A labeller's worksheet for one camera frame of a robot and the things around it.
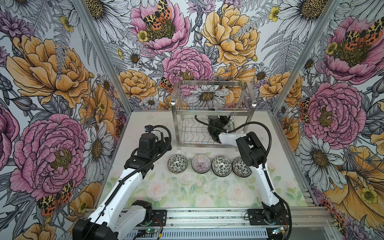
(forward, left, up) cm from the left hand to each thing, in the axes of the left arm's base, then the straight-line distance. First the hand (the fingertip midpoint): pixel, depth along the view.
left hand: (162, 145), depth 81 cm
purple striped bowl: (-4, -21, -15) cm, 26 cm away
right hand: (+25, -42, -4) cm, 49 cm away
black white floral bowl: (-6, -33, -14) cm, 37 cm away
